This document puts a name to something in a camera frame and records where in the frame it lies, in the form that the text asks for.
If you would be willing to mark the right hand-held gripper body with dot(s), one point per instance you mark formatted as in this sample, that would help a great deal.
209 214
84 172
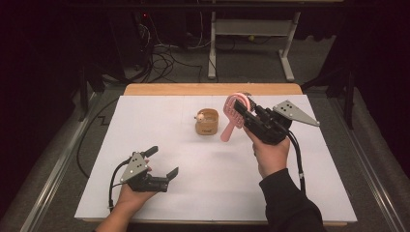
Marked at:
269 127

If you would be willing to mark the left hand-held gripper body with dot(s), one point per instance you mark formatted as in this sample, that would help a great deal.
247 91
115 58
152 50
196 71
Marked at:
141 180

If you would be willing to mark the pink hairbrush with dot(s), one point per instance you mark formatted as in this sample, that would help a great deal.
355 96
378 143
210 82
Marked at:
229 129

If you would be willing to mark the wooden holder with small figure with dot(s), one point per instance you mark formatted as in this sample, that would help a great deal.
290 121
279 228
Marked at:
206 127

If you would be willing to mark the person's left hand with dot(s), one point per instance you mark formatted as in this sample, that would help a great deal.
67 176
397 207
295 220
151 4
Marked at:
132 199

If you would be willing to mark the person's right hand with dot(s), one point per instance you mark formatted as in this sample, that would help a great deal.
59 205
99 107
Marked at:
270 158

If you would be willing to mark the white table mat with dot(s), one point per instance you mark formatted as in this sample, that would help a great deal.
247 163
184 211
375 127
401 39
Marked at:
193 167

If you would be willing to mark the small yellow object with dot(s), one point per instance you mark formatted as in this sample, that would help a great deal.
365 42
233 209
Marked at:
251 38

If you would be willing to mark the black stand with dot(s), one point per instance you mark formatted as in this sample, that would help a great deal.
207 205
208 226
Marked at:
84 96
348 103

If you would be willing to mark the white metal desk frame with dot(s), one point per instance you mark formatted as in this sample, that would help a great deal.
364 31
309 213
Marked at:
248 27

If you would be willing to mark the metal floor rail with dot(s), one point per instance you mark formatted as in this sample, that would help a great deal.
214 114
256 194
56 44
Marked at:
58 164
370 161

